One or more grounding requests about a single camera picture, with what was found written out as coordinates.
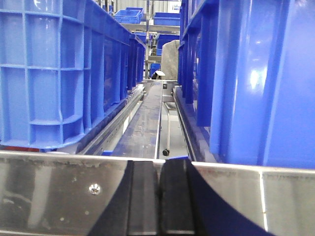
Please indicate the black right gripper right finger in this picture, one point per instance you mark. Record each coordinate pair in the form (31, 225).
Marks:
(189, 206)

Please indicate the large blue bin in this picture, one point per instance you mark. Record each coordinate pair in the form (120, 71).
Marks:
(247, 78)
(64, 66)

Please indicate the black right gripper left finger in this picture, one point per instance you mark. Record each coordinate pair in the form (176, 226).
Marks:
(133, 209)

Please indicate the steel shelf front beam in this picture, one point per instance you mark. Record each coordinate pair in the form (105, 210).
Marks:
(64, 195)

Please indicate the grey wrapped bundle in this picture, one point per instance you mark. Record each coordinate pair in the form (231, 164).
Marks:
(170, 60)

